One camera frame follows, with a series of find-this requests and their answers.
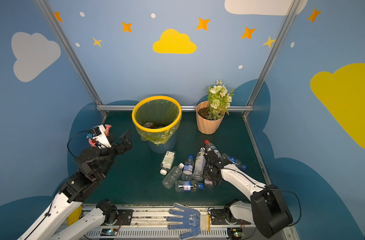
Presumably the crushed bottle blue label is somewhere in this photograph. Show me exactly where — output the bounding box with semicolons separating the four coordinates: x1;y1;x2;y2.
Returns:
221;153;246;171

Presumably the clear bottle red cap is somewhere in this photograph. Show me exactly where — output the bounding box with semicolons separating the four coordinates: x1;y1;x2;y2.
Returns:
204;140;221;158

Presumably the red yellow tea bottle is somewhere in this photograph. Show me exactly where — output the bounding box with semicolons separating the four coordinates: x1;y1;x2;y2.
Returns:
142;122;155;129

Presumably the clear bottle white cap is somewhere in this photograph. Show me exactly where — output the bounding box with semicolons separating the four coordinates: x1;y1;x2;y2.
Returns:
162;163;184;189

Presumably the square clear bottle white label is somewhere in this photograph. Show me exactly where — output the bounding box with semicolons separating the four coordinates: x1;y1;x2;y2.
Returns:
160;151;175;176

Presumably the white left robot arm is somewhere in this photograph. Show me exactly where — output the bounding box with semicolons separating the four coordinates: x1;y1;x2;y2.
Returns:
20;125;132;240

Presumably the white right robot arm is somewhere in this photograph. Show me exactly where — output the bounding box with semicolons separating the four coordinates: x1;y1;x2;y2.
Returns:
204;151;293;238

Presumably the yellow bin liner bag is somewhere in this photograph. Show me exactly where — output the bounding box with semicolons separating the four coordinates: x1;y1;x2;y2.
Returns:
131;96;182;145

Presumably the blue ribbed trash bin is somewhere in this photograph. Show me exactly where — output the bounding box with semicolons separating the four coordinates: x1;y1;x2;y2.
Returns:
147;133;176;154

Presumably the small bottle blue cap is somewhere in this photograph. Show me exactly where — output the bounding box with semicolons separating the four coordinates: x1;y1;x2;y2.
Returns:
181;155;195;181

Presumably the lying bottle blue label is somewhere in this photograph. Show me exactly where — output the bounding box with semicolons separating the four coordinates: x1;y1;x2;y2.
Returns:
175;180;204;192

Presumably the peach ribbed flower pot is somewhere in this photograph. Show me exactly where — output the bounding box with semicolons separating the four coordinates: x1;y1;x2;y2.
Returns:
196;101;224;135

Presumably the blue dotted work glove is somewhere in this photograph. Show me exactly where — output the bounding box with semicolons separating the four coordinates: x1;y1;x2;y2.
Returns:
166;203;211;240

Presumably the artificial white flower plant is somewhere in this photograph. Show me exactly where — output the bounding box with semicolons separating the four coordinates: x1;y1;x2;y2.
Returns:
205;80;234;121

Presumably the yellow toy shovel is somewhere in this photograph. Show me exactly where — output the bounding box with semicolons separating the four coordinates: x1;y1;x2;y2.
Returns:
66;206;82;226

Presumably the aluminium frame rail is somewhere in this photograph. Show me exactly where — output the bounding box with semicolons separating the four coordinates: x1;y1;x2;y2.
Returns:
36;1;305;117

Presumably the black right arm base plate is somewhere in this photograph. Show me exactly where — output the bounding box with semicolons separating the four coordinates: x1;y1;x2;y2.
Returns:
209;208;230;225

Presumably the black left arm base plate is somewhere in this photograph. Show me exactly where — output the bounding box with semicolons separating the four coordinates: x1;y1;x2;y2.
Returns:
117;209;133;226

